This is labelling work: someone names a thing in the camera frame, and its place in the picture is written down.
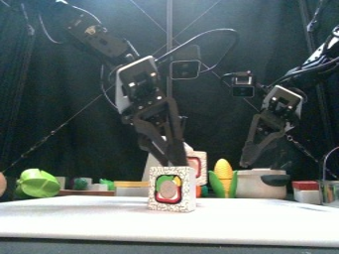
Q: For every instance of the speckled white toy sushi roll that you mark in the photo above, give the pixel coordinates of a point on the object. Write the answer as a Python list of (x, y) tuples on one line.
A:
[(171, 188)]

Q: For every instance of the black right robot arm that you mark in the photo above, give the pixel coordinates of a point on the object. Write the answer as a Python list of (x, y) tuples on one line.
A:
[(319, 59)]

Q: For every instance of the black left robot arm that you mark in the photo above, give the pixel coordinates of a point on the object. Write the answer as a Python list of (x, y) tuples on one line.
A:
[(95, 36)]

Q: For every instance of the toy sushi roll red centre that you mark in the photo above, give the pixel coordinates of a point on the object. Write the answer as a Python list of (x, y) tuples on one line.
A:
[(199, 167)]

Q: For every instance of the white flat plate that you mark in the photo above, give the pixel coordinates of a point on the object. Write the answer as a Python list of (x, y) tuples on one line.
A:
[(109, 221)]

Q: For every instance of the white toy rice ball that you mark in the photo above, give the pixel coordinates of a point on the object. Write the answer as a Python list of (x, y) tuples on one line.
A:
[(152, 165)]

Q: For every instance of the yellow toy corn cob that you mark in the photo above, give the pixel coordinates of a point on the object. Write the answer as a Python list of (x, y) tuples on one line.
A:
[(223, 175)]

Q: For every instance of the yellow and white toy block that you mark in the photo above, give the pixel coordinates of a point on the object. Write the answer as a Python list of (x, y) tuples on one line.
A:
[(131, 188)]

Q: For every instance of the small bright green toy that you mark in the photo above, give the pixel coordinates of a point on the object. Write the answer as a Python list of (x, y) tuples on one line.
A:
[(107, 184)]

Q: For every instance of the orange toy carrot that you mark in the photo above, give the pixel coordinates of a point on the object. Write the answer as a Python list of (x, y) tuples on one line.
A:
[(201, 191)]

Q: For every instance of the red and white toy block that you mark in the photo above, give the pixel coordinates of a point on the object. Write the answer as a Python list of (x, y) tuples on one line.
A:
[(306, 191)]

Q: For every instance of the small dark green toy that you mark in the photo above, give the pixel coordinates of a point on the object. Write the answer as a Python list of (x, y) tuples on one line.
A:
[(80, 184)]

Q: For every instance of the wooden toy board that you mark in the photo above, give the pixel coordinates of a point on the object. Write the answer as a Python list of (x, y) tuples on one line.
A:
[(84, 192)]

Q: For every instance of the clear plastic container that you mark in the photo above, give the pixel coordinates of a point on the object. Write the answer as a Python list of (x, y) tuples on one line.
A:
[(330, 193)]

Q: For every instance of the green toy lettuce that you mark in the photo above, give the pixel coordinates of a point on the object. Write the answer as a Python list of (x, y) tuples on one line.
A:
[(37, 183)]

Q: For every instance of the brown round toy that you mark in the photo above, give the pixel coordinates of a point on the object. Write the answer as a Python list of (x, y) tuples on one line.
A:
[(1, 184)]

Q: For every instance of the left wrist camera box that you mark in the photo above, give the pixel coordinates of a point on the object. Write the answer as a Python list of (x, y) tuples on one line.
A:
[(185, 67)]

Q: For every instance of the vertical metal frame pole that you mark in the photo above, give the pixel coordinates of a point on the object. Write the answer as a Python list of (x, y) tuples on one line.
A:
[(169, 33)]

